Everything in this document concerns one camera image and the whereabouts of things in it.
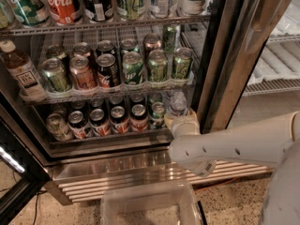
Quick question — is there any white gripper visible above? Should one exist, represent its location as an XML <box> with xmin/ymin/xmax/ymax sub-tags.
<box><xmin>164</xmin><ymin>108</ymin><xmax>200</xmax><ymax>138</ymax></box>

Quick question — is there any clear plastic water bottle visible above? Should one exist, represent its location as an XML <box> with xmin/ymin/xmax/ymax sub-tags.
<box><xmin>167</xmin><ymin>91</ymin><xmax>188</xmax><ymax>117</ymax></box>

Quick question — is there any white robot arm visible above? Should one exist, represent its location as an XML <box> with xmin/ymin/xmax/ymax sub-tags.
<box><xmin>169</xmin><ymin>112</ymin><xmax>300</xmax><ymax>225</ymax></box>

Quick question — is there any green can right middle shelf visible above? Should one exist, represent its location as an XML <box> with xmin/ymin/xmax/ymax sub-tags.
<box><xmin>171</xmin><ymin>47</ymin><xmax>193</xmax><ymax>84</ymax></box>

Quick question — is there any green 7up can middle shelf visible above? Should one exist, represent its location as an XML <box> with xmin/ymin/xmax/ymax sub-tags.
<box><xmin>122</xmin><ymin>52</ymin><xmax>143</xmax><ymax>90</ymax></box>

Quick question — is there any brown can rear middle shelf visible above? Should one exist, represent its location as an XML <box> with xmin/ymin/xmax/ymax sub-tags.
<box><xmin>143</xmin><ymin>33</ymin><xmax>162</xmax><ymax>59</ymax></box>

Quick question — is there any black cola can middle shelf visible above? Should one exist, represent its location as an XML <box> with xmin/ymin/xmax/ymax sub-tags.
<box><xmin>97</xmin><ymin>53</ymin><xmax>121</xmax><ymax>89</ymax></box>

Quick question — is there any stainless steel fridge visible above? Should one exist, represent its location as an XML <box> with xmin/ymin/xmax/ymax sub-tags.
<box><xmin>0</xmin><ymin>0</ymin><xmax>300</xmax><ymax>206</ymax></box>

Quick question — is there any black red can bottom shelf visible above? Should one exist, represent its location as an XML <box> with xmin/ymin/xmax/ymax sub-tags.
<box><xmin>67</xmin><ymin>111</ymin><xmax>92</xmax><ymax>140</ymax></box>

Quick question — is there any orange pink can middle shelf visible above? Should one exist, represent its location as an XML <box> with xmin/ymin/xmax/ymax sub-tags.
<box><xmin>69</xmin><ymin>56</ymin><xmax>98</xmax><ymax>95</ymax></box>

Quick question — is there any clear blue bottle top shelf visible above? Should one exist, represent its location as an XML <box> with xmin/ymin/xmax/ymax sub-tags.
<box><xmin>149</xmin><ymin>0</ymin><xmax>173</xmax><ymax>19</ymax></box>

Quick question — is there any green yellow bottle top shelf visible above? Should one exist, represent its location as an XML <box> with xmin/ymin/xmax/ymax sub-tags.
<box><xmin>115</xmin><ymin>0</ymin><xmax>145</xmax><ymax>21</ymax></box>

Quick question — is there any green can front middle shelf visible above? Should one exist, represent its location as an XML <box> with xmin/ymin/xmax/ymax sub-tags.
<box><xmin>41</xmin><ymin>58</ymin><xmax>72</xmax><ymax>98</ymax></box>

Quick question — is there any black bottle top shelf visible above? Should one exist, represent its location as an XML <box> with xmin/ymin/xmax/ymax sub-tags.
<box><xmin>82</xmin><ymin>0</ymin><xmax>113</xmax><ymax>23</ymax></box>

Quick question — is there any brown tea bottle white label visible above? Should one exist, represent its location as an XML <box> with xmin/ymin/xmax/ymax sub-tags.
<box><xmin>0</xmin><ymin>39</ymin><xmax>47</xmax><ymax>101</ymax></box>

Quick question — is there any red cola bottle top shelf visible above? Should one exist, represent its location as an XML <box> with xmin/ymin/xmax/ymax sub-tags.
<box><xmin>45</xmin><ymin>0</ymin><xmax>83</xmax><ymax>26</ymax></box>

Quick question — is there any open black fridge door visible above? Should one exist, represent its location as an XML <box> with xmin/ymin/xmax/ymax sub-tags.
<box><xmin>0</xmin><ymin>120</ymin><xmax>49</xmax><ymax>225</ymax></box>

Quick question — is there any green bottle top shelf left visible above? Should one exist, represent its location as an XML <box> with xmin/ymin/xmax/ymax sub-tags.
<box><xmin>7</xmin><ymin>0</ymin><xmax>50</xmax><ymax>27</ymax></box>

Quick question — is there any tall green can rear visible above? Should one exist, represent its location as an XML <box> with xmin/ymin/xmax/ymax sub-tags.
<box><xmin>162</xmin><ymin>24</ymin><xmax>181</xmax><ymax>54</ymax></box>

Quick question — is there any clear plastic bin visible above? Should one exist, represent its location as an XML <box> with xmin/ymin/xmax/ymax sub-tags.
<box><xmin>100</xmin><ymin>180</ymin><xmax>204</xmax><ymax>225</ymax></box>

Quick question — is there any orange cable on floor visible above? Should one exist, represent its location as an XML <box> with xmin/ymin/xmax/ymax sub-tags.
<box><xmin>193</xmin><ymin>177</ymin><xmax>240</xmax><ymax>193</ymax></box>

